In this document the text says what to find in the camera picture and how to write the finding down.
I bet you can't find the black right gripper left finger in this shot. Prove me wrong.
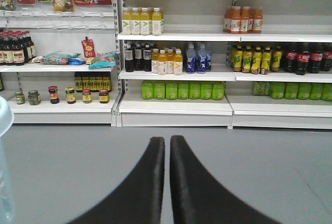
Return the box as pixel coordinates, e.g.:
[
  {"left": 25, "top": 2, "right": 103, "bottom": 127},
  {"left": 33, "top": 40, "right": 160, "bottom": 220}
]
[{"left": 70, "top": 137, "right": 165, "bottom": 223}]

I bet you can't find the light blue shopping basket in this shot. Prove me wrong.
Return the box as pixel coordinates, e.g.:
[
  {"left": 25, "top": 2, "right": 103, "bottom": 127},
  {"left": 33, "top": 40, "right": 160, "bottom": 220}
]
[{"left": 1, "top": 97, "right": 15, "bottom": 223}]

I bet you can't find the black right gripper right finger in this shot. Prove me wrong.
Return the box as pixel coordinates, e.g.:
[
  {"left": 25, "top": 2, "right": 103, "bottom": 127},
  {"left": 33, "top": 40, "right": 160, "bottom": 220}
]
[{"left": 170, "top": 135, "right": 276, "bottom": 223}]

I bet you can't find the white store shelving unit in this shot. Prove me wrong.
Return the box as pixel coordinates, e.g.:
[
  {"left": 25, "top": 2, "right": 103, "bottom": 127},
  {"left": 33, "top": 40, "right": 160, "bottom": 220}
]
[{"left": 1, "top": 0, "right": 331, "bottom": 129}]

